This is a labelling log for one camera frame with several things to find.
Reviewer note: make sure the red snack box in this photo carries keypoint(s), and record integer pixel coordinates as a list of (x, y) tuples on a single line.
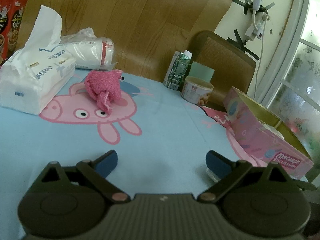
[(10, 22)]

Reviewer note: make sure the pink fuzzy cloth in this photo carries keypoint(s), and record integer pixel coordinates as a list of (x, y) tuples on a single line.
[(104, 88)]

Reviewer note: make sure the green patterned drink carton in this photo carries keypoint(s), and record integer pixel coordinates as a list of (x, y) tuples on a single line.
[(177, 69)]

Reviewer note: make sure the brown wooden board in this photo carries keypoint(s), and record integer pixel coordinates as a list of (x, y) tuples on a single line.
[(146, 33)]

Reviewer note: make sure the white power strip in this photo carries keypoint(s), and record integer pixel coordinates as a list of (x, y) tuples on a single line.
[(256, 29)]

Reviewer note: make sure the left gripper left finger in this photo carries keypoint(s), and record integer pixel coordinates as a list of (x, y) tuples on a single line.
[(93, 174)]

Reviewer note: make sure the blue Peppa Pig tablecloth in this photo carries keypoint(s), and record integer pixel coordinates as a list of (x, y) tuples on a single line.
[(161, 142)]

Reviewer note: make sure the plastic-wrapped paper cups stack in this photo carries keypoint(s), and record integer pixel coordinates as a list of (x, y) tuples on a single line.
[(90, 52)]

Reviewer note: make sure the white paper snack cup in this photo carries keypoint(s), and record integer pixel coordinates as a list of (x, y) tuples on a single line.
[(196, 90)]

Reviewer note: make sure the white tissue pack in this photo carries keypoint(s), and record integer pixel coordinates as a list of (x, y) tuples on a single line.
[(33, 75)]

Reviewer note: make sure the frosted floral window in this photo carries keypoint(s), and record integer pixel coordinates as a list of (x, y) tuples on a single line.
[(290, 87)]

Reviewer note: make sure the pink macaron biscuit tin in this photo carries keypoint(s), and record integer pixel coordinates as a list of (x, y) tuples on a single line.
[(263, 135)]

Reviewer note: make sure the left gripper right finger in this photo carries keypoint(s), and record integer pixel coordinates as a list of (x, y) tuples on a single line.
[(229, 174)]

